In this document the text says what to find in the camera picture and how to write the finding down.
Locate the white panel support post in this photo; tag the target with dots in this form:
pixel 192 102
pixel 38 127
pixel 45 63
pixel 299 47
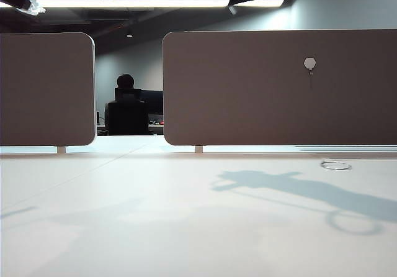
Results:
pixel 198 149
pixel 61 149

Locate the black office chair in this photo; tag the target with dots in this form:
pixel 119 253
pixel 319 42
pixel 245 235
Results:
pixel 127 118

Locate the grey desk divider panel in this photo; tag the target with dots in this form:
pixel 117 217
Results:
pixel 46 87

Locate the seated person dark hair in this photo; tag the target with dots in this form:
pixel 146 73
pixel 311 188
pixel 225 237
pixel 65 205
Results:
pixel 125 81

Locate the long ceiling light strip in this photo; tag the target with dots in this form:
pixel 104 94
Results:
pixel 133 2

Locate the silver hoop earring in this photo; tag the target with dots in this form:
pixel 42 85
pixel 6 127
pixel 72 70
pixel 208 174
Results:
pixel 325 166

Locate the white hexagonal adhesive hook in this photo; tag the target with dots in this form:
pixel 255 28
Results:
pixel 310 62

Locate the short ceiling light strip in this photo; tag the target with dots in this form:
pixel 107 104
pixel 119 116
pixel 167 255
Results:
pixel 259 2

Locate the black computer monitor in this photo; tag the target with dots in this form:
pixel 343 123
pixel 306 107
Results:
pixel 153 101

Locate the grey divider panel with hook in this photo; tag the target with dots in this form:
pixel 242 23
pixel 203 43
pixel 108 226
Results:
pixel 248 87

